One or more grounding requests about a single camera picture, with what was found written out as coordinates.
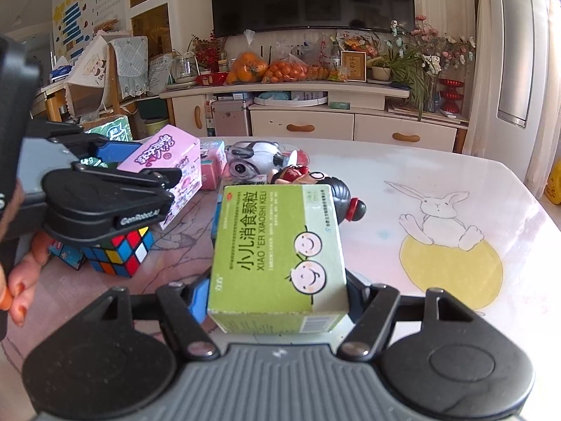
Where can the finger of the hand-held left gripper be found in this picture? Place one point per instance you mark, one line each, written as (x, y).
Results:
(111, 151)
(166, 177)

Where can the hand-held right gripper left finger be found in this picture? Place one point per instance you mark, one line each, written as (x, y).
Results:
(199, 302)

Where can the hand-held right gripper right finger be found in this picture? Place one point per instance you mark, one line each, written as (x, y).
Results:
(366, 305)

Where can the pink cartoon box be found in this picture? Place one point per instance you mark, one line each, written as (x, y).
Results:
(175, 144)

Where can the green medicine box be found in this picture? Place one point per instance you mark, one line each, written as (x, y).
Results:
(271, 263)

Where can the white panda toy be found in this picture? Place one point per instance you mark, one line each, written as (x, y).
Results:
(258, 158)

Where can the person's left hand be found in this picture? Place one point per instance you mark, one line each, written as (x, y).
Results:
(26, 280)

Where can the green milk carton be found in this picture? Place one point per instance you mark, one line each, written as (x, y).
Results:
(111, 129)

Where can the small pink blue milk box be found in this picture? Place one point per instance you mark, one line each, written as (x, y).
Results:
(212, 164)

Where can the colourful puzzle cube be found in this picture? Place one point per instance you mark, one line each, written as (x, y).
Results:
(127, 250)

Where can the green trash bin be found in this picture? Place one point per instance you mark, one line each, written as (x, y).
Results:
(155, 127)

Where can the blue starred box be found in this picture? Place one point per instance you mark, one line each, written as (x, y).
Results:
(65, 256)

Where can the wooden dining table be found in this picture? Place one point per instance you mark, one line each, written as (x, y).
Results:
(52, 105)

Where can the cartoon print cloth cover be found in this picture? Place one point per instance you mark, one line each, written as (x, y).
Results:
(90, 68)

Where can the pink metallic box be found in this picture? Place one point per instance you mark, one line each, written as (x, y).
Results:
(232, 118)

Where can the wooden chair with lace cover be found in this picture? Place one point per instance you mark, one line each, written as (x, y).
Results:
(129, 61)

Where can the tissue box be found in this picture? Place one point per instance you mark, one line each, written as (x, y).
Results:
(60, 73)

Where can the red tin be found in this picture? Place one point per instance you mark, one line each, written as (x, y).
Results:
(210, 80)

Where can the black-haired doll figurine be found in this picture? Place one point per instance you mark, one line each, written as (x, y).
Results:
(346, 197)

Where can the glass kettle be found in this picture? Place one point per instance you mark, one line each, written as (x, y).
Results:
(184, 68)

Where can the red berry branches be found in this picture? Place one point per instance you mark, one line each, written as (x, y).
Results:
(208, 55)

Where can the bag of large oranges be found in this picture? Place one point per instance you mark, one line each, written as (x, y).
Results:
(245, 68)

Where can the light blue pouch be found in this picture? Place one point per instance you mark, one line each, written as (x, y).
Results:
(274, 95)

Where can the round white tray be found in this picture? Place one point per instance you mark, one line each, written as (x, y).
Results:
(289, 101)

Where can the bag of small tangerines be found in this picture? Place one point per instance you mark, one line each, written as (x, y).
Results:
(285, 72)

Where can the cream television cabinet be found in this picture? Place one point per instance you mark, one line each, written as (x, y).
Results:
(381, 127)

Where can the small green box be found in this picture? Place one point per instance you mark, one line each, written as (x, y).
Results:
(339, 105)

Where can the orange snack packets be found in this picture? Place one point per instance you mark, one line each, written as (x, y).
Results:
(326, 73)

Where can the stack of books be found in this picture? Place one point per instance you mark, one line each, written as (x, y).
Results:
(407, 107)

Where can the clear bottle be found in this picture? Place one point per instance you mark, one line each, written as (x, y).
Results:
(335, 57)

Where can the framed picture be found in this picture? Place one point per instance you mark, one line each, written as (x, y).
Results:
(353, 65)

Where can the yellow container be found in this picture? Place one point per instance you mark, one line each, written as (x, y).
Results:
(554, 188)

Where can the vase of artificial flowers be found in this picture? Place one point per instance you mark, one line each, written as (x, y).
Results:
(431, 92)

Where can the red candle holder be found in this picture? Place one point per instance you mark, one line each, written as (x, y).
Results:
(451, 96)

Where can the potted spider plant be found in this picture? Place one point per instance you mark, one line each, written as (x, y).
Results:
(381, 73)

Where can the white curtain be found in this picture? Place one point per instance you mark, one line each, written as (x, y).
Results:
(477, 96)

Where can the white standing air conditioner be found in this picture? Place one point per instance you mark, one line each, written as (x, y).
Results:
(526, 52)

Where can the glass door wall cabinet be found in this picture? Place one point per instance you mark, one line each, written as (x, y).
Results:
(151, 26)

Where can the wall poster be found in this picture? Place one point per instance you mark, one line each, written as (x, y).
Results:
(70, 17)

